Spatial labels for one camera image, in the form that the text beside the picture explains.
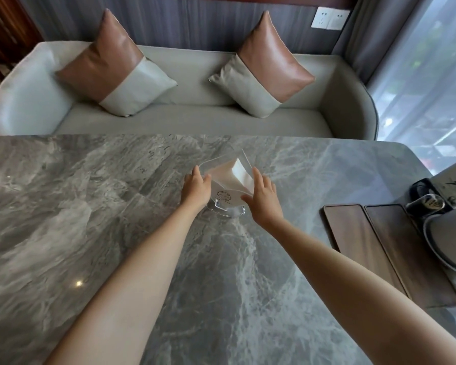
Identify person's right hand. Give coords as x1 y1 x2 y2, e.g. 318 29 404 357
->
240 166 286 229

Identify person's left hand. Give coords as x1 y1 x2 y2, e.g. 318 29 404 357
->
180 165 213 218

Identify clear acrylic napkin holder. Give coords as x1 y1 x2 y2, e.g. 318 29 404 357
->
198 148 257 218

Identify person's left forearm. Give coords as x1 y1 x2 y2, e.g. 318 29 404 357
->
52 204 213 365

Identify person's right forearm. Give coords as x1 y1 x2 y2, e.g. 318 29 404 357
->
255 215 456 365

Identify white paper napkins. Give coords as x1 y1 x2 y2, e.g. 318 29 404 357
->
207 157 254 198

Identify grey upholstered sofa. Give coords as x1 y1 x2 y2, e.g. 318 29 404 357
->
0 42 378 141

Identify narrow wooden tray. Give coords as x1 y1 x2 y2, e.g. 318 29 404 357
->
322 204 409 299

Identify brown and grey cushion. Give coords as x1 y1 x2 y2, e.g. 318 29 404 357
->
208 10 316 119
55 8 178 118

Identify wide wooden tray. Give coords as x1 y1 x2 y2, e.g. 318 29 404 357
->
365 203 456 309

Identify black round holder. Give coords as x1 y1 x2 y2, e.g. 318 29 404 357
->
408 178 444 204

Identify black cup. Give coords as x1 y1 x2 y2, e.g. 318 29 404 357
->
405 194 448 225

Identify grey round plate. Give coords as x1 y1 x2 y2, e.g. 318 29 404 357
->
423 203 456 277

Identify grey curtain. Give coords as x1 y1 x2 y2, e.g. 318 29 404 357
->
331 0 435 89

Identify sheer white curtain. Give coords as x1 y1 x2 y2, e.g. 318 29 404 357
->
365 0 456 176

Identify dark wooden slatted furniture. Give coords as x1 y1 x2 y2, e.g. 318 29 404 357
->
0 0 45 134

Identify white wall socket plate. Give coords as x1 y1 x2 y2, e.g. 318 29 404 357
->
312 7 333 29

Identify white wall switch plate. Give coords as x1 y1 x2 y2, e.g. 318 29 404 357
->
327 9 351 31

